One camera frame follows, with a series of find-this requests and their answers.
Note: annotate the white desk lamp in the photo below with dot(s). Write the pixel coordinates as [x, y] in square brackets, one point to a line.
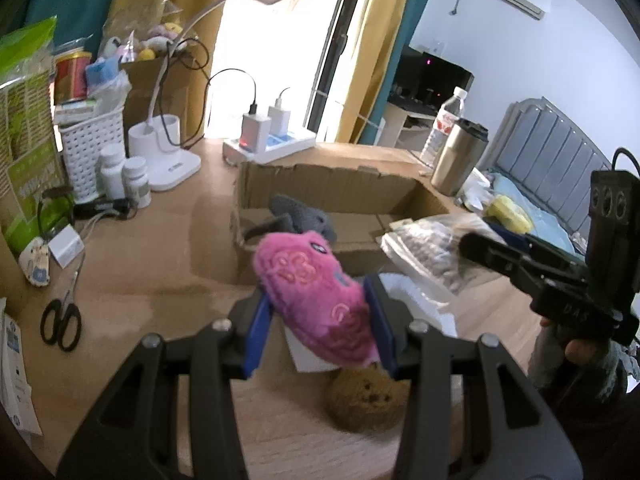
[165, 155]

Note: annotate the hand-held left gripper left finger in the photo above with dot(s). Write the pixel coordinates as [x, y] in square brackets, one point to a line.
[256, 332]

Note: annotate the grey bed headboard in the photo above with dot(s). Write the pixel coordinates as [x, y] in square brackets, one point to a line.
[555, 160]

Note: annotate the clear plastic bag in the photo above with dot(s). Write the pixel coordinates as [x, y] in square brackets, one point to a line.
[430, 255]

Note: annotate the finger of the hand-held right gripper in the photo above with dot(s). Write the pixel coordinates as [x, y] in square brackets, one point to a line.
[500, 257]

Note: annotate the cardboard box of plush toys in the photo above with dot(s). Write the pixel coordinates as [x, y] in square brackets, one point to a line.
[155, 85]

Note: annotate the red can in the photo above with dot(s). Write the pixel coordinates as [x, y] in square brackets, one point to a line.
[72, 75]

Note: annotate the blue cloth pack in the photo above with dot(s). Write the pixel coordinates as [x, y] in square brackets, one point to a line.
[102, 72]

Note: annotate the teal curtain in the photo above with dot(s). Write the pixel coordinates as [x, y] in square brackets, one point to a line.
[400, 60]

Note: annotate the small white pill bottle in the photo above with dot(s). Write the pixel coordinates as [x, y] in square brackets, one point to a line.
[136, 180]

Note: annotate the pink plush toy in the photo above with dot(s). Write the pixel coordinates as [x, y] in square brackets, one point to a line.
[312, 290]

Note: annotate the brown plush bear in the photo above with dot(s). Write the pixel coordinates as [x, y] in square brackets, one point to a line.
[362, 400]

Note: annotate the white printed leaflet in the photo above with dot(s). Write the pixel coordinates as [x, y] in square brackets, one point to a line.
[15, 375]

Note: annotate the clear water bottle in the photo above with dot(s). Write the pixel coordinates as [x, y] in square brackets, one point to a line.
[442, 125]

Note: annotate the steel tumbler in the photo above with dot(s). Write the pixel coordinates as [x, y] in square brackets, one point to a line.
[457, 157]

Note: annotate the white power strip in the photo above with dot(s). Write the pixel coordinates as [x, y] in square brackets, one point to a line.
[280, 147]

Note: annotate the white plastic basket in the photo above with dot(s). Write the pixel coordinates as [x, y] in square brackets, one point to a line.
[90, 150]

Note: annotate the person's right hand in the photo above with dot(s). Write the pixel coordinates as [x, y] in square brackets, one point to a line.
[582, 352]

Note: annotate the large white pill bottle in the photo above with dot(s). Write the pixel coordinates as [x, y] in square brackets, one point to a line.
[112, 170]

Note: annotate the black monitor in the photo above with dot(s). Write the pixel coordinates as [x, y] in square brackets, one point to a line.
[430, 82]

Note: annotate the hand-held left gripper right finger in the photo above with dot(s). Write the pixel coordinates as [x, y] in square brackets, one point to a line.
[384, 332]

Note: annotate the yellow curtain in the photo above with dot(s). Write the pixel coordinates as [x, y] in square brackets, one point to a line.
[370, 50]

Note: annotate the small patterned pouch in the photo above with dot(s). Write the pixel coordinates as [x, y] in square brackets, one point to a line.
[36, 265]

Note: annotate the green printed packet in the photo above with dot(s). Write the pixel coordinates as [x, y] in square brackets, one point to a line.
[25, 130]

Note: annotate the grey plush toy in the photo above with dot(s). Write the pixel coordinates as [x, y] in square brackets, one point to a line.
[300, 217]

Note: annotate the black scissors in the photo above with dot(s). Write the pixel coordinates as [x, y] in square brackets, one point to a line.
[62, 317]

